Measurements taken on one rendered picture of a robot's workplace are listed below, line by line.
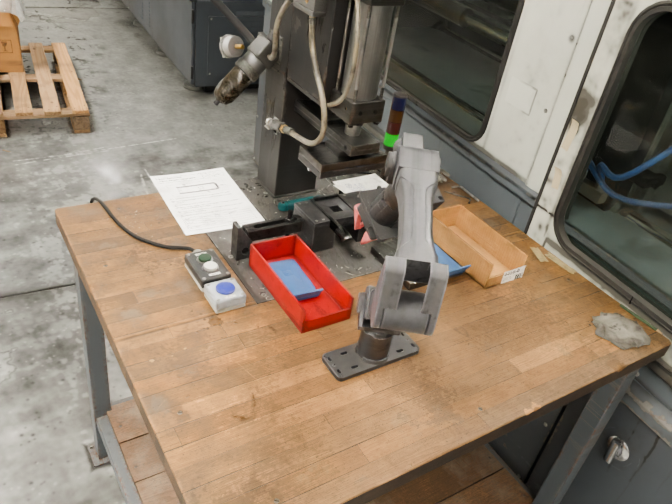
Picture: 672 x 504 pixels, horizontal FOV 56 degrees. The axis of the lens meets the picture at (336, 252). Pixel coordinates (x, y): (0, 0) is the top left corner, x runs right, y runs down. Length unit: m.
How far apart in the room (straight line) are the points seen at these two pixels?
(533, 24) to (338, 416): 1.21
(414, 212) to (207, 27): 3.70
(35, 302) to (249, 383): 1.73
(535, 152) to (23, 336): 1.94
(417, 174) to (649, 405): 0.99
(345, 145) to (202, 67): 3.26
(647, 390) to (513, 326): 0.46
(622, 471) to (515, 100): 1.06
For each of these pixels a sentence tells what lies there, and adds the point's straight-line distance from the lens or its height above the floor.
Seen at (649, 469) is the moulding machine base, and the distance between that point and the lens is 1.86.
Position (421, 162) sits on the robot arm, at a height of 1.34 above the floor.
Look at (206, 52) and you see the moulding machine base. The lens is 4.59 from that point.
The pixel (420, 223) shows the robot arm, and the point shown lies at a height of 1.30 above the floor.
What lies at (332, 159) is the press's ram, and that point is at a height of 1.14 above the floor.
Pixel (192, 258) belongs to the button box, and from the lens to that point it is 1.41.
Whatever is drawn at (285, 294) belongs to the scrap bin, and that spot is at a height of 0.94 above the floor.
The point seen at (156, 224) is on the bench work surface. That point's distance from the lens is 1.58.
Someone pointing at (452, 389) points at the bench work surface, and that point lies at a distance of 1.26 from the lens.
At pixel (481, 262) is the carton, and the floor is 0.96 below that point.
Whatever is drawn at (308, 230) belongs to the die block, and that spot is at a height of 0.95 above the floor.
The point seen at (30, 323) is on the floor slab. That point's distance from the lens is 2.71.
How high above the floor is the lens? 1.77
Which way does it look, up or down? 35 degrees down
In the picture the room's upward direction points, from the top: 10 degrees clockwise
